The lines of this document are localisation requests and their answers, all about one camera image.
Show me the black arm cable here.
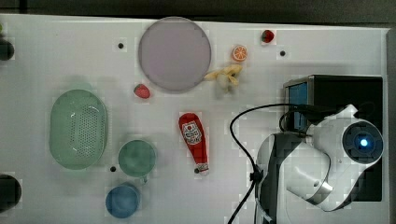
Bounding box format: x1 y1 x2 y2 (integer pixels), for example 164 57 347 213
227 103 337 224

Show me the blue mug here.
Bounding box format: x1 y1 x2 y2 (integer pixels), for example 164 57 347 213
105 184 141 218

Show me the large toy strawberry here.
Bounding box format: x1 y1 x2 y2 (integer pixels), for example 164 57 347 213
134 84 150 99

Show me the red ketchup bottle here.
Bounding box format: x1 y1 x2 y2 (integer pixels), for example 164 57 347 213
178 113 209 175

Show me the toy peeled banana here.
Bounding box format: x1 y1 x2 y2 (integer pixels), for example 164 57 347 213
204 63 243 92

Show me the lilac round plate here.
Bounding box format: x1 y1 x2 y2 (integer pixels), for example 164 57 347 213
138 17 211 92

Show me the black toaster oven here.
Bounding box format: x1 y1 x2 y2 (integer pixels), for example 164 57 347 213
282 74 384 203

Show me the black cylinder base upper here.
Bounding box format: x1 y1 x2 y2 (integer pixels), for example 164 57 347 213
0 39 15 61

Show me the toy orange half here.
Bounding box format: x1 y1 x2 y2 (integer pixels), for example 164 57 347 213
232 45 248 62

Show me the green perforated colander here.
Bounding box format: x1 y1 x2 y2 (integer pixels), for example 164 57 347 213
49 90 108 170

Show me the black cylinder base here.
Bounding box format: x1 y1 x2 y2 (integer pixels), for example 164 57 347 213
0 175 21 213
0 39 15 61

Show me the green mug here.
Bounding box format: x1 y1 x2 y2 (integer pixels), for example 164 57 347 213
118 139 157 185

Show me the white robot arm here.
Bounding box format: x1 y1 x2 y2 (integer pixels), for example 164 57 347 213
255 105 384 224

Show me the small toy strawberry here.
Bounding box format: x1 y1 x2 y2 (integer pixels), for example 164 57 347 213
262 30 275 43

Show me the blue glass oven door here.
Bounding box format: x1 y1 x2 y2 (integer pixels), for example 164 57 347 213
284 77 312 132

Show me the black cylinder base lower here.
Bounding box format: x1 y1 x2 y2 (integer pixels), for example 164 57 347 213
0 175 21 213

